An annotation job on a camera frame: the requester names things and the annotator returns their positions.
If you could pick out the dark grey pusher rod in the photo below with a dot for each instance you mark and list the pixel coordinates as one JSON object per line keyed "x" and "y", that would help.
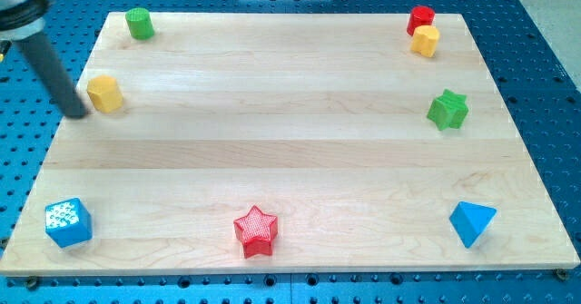
{"x": 39, "y": 53}

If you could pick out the yellow heart block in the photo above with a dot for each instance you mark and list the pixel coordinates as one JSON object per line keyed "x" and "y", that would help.
{"x": 425, "y": 40}

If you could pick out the green cylinder block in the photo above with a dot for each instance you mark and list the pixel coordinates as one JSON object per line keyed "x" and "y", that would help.
{"x": 139, "y": 23}

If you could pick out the green star block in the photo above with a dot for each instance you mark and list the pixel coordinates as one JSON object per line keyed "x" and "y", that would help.
{"x": 449, "y": 110}

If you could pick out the light wooden board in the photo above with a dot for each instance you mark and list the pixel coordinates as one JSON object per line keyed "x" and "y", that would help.
{"x": 320, "y": 120}

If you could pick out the yellow hexagon block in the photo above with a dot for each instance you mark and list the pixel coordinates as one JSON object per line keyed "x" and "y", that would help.
{"x": 105, "y": 94}

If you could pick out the red cylinder block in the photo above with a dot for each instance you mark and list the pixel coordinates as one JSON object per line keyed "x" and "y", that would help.
{"x": 418, "y": 16}

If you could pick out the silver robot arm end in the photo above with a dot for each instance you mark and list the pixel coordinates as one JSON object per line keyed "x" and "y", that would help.
{"x": 22, "y": 18}

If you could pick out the blue cube block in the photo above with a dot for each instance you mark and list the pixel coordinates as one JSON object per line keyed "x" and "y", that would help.
{"x": 68, "y": 222}

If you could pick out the blue triangle block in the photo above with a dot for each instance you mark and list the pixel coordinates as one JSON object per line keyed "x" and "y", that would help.
{"x": 470, "y": 220}

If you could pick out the red star block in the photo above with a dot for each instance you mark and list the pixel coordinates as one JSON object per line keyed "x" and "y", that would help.
{"x": 256, "y": 231}

